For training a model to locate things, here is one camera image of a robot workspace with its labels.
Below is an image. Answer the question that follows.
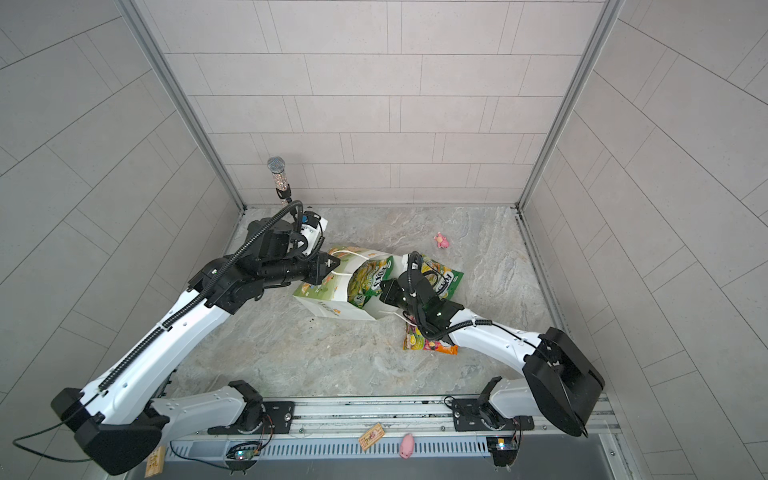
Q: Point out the white illustrated paper bag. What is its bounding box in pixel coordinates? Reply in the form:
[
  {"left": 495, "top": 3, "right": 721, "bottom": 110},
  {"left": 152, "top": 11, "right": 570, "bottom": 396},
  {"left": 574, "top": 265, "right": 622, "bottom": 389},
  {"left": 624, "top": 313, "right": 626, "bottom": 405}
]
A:
[{"left": 293, "top": 246, "right": 406, "bottom": 321}]

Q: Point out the left green circuit board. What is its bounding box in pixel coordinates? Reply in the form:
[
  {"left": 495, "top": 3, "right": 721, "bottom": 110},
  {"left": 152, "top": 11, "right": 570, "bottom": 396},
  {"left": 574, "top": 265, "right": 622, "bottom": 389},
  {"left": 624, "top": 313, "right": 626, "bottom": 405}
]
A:
[{"left": 225, "top": 441, "right": 262, "bottom": 473}]

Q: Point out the pink pig toy on rail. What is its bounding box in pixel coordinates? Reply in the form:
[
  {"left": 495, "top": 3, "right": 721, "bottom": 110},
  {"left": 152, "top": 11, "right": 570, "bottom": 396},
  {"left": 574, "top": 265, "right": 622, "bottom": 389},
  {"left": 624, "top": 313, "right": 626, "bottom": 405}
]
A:
[{"left": 399, "top": 433, "right": 415, "bottom": 459}]

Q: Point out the orange Fox's candy bag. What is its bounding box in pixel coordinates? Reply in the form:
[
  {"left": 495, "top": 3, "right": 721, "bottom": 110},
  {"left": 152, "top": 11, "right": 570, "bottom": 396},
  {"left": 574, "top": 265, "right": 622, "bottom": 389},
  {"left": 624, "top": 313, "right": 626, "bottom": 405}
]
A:
[{"left": 403, "top": 323, "right": 458, "bottom": 355}]

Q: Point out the wooden mousetrap on rail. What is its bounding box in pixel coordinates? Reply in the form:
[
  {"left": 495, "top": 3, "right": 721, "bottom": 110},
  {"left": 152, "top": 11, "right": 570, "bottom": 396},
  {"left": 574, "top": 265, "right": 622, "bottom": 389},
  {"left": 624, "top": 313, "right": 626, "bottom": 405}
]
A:
[{"left": 358, "top": 423, "right": 386, "bottom": 452}]

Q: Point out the right green circuit board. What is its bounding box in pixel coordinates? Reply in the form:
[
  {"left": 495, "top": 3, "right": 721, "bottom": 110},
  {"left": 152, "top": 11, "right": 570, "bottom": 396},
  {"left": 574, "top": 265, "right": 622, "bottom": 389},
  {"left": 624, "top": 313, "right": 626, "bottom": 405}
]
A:
[{"left": 486, "top": 436, "right": 520, "bottom": 468}]

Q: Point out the silver microphone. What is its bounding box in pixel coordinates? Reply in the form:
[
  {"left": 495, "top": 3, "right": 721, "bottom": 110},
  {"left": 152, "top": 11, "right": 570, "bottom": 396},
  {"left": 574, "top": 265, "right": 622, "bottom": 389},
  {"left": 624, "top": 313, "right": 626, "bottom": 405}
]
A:
[{"left": 267, "top": 156, "right": 290, "bottom": 191}]

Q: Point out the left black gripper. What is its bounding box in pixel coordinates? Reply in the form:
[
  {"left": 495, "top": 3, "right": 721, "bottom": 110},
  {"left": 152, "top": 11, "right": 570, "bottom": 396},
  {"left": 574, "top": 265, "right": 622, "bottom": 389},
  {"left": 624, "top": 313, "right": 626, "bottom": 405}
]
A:
[{"left": 260, "top": 246, "right": 344, "bottom": 286}]

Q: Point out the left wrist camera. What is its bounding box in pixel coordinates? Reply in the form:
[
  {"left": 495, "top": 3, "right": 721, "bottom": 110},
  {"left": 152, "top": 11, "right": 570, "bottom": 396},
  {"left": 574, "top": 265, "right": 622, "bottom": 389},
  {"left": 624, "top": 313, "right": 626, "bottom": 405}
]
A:
[{"left": 300, "top": 210, "right": 328, "bottom": 255}]

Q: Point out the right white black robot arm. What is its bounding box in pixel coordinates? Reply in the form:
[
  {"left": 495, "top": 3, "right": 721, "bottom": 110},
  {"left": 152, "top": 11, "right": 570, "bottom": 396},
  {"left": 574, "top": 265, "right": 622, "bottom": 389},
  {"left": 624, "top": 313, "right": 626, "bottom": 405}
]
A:
[{"left": 380, "top": 272, "right": 605, "bottom": 437}]

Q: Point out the green circuit board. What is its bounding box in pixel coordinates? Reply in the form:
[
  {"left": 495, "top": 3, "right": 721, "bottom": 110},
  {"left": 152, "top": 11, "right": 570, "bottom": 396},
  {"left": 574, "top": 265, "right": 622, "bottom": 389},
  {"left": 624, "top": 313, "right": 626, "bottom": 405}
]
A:
[
  {"left": 486, "top": 436, "right": 520, "bottom": 468},
  {"left": 225, "top": 441, "right": 262, "bottom": 473}
]

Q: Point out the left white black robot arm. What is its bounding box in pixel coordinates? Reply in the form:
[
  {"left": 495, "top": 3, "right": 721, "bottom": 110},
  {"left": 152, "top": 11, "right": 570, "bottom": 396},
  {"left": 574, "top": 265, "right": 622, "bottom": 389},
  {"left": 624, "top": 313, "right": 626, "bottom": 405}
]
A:
[{"left": 51, "top": 211, "right": 340, "bottom": 475}]

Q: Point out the wooden tag at left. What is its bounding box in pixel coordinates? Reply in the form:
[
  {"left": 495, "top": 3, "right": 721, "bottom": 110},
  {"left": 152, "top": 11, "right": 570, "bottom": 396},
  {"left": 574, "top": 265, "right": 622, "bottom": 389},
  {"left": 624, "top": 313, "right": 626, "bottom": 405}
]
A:
[{"left": 144, "top": 446, "right": 166, "bottom": 479}]

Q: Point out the green Fox's candy bag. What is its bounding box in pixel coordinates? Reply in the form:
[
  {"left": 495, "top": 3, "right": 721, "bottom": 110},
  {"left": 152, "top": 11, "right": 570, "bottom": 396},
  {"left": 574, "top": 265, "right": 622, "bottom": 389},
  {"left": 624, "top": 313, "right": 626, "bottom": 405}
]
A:
[
  {"left": 347, "top": 256, "right": 394, "bottom": 308},
  {"left": 421, "top": 255, "right": 464, "bottom": 300}
]

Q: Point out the small pink toy on table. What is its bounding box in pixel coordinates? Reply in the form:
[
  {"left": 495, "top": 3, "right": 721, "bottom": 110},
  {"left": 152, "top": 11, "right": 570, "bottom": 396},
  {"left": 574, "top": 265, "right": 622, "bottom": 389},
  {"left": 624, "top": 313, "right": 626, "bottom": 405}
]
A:
[{"left": 434, "top": 232, "right": 450, "bottom": 249}]

